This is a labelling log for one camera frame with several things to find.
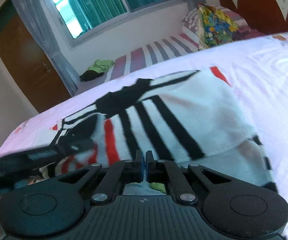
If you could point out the window with green curtain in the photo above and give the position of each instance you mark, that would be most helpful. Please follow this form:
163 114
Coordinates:
80 20

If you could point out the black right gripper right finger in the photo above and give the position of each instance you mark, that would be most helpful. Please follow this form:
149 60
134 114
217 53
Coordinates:
185 185

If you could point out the floral pink bed sheet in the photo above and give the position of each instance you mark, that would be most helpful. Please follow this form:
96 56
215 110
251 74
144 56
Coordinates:
255 69

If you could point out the brown wooden door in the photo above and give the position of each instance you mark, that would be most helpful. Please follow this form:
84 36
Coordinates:
27 63

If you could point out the striped pillow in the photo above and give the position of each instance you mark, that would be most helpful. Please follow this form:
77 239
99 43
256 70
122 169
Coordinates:
190 22

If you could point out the green cloth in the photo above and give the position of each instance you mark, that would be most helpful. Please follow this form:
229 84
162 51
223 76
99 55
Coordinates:
101 66

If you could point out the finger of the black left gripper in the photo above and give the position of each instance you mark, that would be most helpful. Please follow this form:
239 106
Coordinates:
76 144

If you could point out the grey left curtain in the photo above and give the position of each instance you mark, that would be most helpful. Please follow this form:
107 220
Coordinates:
33 17

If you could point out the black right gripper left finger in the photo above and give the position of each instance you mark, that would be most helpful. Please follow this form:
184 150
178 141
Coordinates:
101 185

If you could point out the colourful floral bag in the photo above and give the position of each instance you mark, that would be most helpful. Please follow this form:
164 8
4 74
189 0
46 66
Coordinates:
214 27

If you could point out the black cloth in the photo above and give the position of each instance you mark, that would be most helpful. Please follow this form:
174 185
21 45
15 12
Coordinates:
90 75

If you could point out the striped black red white sweater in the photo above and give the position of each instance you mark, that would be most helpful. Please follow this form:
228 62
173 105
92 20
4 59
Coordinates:
186 117

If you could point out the striped purple grey mattress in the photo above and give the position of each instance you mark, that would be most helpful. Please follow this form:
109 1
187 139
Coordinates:
145 56

